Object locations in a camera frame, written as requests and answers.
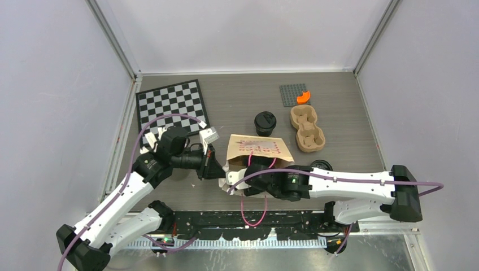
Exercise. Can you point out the black paper coffee cup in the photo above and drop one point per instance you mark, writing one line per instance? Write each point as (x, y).
(263, 133)

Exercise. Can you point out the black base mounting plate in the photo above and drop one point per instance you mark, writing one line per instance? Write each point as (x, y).
(286, 225)

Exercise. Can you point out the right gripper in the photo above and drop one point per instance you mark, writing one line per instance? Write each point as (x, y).
(252, 190)

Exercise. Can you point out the black plastic cup lid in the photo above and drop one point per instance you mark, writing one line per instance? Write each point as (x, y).
(265, 120)

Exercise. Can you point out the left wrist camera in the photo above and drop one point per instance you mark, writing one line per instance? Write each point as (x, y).
(207, 137)

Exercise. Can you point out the grey lego baseplate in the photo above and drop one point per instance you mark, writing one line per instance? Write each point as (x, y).
(290, 93)

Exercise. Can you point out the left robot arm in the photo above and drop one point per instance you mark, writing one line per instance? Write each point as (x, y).
(91, 243)

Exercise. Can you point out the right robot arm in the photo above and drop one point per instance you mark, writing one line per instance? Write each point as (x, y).
(356, 196)

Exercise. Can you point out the orange plastic piece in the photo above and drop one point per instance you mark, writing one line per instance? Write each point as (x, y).
(304, 98)

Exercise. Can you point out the brown cardboard cup carrier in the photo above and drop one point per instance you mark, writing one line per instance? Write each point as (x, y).
(309, 137)

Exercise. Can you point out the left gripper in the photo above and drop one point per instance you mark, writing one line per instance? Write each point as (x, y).
(211, 168)

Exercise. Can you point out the paper cakes gift bag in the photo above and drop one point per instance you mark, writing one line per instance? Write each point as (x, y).
(255, 153)

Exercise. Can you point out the black white chessboard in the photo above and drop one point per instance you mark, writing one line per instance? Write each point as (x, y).
(184, 98)

